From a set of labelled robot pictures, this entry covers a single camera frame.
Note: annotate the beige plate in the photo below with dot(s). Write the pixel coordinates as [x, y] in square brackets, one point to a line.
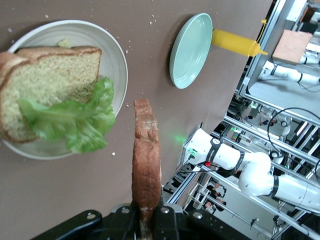
[75, 32]

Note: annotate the yellow squeeze bottle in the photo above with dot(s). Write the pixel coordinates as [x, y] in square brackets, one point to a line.
[232, 41]

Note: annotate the wooden board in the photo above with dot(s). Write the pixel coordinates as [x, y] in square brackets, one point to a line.
[292, 47]

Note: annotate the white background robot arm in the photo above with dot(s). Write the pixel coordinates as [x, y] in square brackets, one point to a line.
[285, 73]

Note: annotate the brown bread slice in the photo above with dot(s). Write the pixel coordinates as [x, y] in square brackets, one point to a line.
[146, 162]
[50, 80]

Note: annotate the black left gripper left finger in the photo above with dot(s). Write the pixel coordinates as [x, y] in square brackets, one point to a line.
[122, 222]

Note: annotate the green lettuce leaf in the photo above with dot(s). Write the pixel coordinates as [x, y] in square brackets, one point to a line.
[82, 125]

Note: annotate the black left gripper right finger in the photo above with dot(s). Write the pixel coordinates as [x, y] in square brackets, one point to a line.
[165, 222]

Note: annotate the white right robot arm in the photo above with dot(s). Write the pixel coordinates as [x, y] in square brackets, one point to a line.
[255, 172]

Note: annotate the aluminium frame post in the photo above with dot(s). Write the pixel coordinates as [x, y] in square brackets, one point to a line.
[246, 75]

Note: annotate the green plate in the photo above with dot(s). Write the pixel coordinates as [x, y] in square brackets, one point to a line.
[192, 50]

